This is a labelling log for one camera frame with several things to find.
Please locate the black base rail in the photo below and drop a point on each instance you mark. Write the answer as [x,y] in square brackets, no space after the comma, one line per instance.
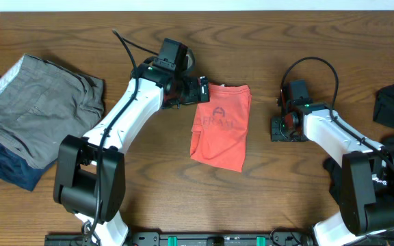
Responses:
[158,239]

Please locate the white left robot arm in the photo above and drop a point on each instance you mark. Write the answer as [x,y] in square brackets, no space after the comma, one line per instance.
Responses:
[90,176]

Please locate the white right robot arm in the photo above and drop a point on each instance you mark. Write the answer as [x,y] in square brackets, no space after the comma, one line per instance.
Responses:
[366,200]

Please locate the grey folded trousers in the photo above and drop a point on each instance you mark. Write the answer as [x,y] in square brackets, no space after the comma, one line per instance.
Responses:
[41,103]

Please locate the red printed t-shirt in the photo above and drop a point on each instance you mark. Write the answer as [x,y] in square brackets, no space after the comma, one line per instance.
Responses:
[220,127]

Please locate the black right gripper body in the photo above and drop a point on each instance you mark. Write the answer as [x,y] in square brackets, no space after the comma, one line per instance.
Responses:
[280,130]

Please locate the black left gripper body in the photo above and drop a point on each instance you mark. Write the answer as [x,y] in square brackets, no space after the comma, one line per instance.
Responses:
[185,93]

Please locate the navy blue folded garment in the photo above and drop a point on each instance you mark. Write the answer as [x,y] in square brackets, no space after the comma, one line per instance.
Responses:
[15,170]

